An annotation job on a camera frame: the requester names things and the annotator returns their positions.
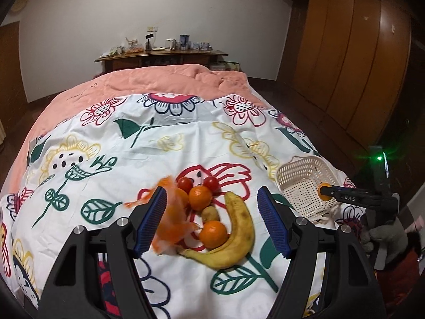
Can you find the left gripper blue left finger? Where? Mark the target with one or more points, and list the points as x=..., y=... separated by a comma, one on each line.
x=146, y=219

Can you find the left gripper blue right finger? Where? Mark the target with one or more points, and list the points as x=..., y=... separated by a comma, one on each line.
x=278, y=220

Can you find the orange bag of fruit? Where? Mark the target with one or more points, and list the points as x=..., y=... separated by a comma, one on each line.
x=174, y=225

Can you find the red tomato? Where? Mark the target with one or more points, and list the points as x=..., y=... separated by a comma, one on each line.
x=211, y=183
x=185, y=184

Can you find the white plastic perforated basket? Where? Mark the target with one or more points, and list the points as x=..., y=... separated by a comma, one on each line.
x=299, y=181

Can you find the yellow banana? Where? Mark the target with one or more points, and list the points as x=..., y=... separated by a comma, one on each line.
x=240, y=242

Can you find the orange mandarin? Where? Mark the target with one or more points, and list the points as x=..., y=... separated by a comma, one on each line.
x=200, y=197
x=324, y=191
x=213, y=234

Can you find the green kiwi fruit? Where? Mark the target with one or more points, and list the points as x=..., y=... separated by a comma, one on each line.
x=210, y=213

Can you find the grey gloved hand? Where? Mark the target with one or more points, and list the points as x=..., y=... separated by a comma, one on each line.
x=393, y=236

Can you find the white floral duvet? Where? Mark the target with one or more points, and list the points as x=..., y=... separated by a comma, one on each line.
x=84, y=170

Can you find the pink blanket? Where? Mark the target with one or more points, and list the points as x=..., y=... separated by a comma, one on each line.
x=191, y=79

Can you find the wooden wardrobe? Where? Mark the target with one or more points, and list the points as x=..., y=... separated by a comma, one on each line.
x=348, y=59

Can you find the wooden sideboard table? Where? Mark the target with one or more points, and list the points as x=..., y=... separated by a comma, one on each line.
x=159, y=58

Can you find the white kettle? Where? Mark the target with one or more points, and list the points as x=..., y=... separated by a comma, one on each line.
x=170, y=44

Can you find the blue white jug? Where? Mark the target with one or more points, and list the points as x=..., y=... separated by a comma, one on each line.
x=184, y=41

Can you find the brown wooden door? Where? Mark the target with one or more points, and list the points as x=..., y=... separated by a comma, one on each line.
x=13, y=97

